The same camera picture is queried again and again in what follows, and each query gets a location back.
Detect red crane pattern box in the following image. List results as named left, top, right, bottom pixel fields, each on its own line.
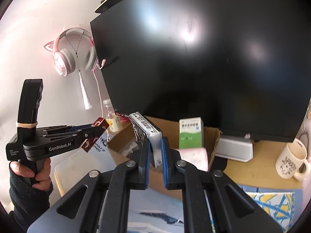
left=81, top=117, right=109, bottom=152

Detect black silver card box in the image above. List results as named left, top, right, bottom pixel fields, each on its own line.
left=129, top=112, right=162, bottom=168

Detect left hand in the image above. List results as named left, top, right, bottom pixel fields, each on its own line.
left=10, top=158, right=52, bottom=191

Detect clear plastic drink bottle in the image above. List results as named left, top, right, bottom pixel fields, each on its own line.
left=103, top=99, right=122, bottom=133

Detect brown cardboard box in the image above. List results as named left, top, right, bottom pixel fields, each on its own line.
left=107, top=116, right=223, bottom=201

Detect blue yellow patterned mat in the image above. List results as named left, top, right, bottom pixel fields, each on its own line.
left=239, top=185, right=303, bottom=232

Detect white speaker bar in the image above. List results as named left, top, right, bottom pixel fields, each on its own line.
left=216, top=135, right=253, bottom=163

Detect pink tissue pack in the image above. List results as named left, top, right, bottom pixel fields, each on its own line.
left=177, top=148, right=209, bottom=171

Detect pink cat-ear headphones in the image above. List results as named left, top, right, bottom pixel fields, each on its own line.
left=43, top=27, right=106, bottom=77

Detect light blue ROG mousepad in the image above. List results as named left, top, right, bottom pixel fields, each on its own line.
left=54, top=134, right=184, bottom=232

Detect white cartoon mug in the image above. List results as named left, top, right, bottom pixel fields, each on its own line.
left=275, top=138, right=310, bottom=181

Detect green white medicine box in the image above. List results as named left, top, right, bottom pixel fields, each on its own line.
left=179, top=117, right=204, bottom=149

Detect black computer monitor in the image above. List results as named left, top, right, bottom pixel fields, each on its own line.
left=90, top=0, right=310, bottom=142

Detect pink headphone cable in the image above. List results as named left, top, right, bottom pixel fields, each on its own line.
left=93, top=71, right=108, bottom=127

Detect black camera handle unit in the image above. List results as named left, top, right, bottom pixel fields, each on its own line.
left=16, top=79, right=43, bottom=134

